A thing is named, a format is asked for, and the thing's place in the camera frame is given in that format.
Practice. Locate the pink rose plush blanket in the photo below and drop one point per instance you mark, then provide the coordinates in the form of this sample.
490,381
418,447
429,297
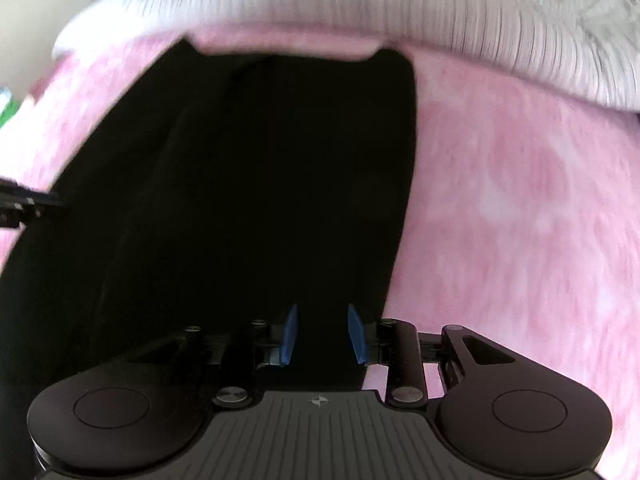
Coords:
523,225

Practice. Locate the green and white cloth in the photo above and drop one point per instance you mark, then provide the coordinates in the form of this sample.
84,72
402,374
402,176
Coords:
8,105

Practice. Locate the white striped quilt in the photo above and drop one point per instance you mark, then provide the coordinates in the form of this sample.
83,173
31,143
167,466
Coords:
585,48

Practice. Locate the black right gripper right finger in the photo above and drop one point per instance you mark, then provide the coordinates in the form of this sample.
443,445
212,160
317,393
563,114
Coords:
404,351

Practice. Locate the black garment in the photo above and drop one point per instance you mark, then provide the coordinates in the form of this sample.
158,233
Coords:
218,191

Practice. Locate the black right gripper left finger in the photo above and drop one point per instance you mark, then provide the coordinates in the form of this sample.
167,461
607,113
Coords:
280,337

